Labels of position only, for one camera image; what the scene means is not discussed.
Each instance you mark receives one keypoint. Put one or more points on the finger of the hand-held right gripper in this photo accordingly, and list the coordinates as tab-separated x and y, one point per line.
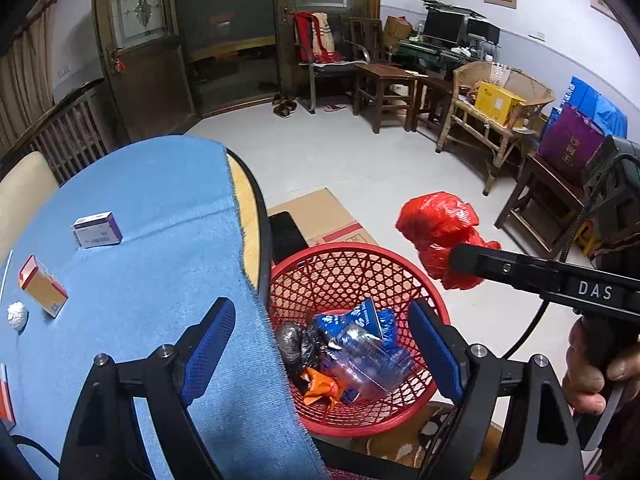
500	267

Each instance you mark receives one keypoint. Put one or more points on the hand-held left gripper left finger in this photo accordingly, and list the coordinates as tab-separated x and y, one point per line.
210	350

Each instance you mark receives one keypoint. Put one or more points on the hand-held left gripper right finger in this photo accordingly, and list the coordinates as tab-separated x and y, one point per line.
437	355

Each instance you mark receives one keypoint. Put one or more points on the blue silver carton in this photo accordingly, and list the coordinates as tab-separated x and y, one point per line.
370	317

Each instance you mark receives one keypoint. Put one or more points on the red plastic bag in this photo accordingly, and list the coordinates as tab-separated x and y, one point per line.
435	220

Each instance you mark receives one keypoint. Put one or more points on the black plastic bag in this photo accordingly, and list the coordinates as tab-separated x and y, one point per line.
295	342

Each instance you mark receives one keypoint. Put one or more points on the red plastic mesh basket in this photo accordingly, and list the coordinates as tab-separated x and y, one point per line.
345	270

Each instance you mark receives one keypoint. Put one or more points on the person's right hand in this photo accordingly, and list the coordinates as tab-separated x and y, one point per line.
580	385

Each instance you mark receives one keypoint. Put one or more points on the dark wooden stool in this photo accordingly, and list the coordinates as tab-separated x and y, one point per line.
385	72
540	170
435	85

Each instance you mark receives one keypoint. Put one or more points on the blue tablecloth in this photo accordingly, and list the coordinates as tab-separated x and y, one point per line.
150	260

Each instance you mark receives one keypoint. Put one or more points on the orange crumpled wrapper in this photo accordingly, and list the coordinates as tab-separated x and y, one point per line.
320	385

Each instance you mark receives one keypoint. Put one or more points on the black smartphone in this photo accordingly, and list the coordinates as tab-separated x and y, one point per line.
285	235

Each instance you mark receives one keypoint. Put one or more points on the purple gift bag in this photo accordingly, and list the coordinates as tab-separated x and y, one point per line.
570	140

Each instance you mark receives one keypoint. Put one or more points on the round wooden table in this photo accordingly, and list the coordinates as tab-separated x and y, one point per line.
245	195

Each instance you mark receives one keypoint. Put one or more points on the purple white medicine box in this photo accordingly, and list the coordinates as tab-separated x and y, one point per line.
97	230

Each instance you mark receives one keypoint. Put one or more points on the yellow cardboard box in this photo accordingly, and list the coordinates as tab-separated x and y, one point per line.
497	100

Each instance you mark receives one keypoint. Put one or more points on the brown cardboard box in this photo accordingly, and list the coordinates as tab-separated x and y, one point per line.
320	210

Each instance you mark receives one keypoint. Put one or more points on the orange white medicine box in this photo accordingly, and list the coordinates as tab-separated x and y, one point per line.
42	287

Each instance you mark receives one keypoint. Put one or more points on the wicker armchair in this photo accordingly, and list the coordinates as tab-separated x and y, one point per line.
530	90

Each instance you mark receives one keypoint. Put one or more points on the blue gift bag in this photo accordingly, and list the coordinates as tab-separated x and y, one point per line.
600	105

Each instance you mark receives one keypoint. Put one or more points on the white crumpled paper ball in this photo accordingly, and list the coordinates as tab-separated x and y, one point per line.
17	316

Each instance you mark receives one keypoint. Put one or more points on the red white flat box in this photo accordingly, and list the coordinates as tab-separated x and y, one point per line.
5	395

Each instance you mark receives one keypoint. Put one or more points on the thin white stick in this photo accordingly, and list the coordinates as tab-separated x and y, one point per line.
6	270

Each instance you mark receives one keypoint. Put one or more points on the glass computer desk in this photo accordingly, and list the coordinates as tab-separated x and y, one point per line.
430	52

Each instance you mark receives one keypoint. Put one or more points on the pink slipper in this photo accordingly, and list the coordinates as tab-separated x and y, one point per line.
335	107

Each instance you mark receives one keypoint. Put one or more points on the black computer case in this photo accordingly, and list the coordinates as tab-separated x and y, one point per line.
484	30

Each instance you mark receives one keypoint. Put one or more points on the cream leather sofa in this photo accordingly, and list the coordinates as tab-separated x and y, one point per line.
25	190

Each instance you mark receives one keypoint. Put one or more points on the black computer monitor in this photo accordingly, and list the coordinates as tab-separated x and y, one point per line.
442	25

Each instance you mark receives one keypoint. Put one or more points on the brown slipper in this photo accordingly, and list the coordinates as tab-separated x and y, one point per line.
289	102
281	111

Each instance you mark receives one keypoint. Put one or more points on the wooden slatted crib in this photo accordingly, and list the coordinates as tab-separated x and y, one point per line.
65	135

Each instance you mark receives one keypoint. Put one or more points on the tan cardboard carton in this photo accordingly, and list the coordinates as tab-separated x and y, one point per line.
397	27

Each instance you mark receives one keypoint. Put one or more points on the dark wooden chair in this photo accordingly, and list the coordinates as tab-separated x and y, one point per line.
360	35

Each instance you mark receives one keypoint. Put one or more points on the red door ornament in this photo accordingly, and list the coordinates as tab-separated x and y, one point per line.
118	63

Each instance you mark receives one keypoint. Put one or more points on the red striped cloth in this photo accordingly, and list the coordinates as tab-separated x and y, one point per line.
305	35

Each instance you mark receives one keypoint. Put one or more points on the beige striped curtain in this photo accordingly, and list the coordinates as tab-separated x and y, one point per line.
20	75

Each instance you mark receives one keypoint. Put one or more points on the dark screen door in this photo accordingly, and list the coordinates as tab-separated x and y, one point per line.
225	10

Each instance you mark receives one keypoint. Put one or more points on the metal frame chair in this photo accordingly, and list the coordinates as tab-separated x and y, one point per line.
325	72

